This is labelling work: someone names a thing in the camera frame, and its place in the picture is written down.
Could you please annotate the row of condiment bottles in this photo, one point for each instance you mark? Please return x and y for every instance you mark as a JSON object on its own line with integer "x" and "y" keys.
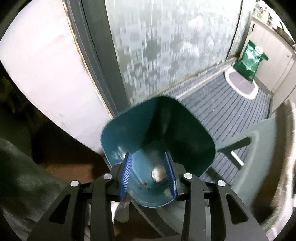
{"x": 263, "y": 14}

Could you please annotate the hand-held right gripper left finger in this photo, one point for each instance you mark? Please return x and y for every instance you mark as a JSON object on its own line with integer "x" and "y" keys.
{"x": 126, "y": 176}

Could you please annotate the striped grey floor runner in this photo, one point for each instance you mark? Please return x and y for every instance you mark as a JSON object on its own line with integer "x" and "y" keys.
{"x": 219, "y": 104}

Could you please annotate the oval grey floor mat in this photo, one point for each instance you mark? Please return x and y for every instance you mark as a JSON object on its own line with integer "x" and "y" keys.
{"x": 238, "y": 84}

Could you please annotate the green rice bag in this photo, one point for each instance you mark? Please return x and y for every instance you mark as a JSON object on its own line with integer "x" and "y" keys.
{"x": 248, "y": 62}

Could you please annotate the white corner kitchen cabinet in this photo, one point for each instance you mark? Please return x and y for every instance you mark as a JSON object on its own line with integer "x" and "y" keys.
{"x": 272, "y": 58}

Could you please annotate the teal plastic trash bin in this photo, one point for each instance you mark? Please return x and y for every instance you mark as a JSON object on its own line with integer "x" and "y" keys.
{"x": 185, "y": 129}

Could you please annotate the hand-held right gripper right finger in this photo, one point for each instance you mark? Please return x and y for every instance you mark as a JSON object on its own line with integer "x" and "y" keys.
{"x": 170, "y": 176}

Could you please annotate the frosted patterned glass door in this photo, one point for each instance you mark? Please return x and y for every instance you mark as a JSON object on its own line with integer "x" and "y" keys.
{"x": 161, "y": 46}

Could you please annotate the grey plastic bin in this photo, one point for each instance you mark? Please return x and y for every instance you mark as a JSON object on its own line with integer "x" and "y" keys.
{"x": 254, "y": 183}

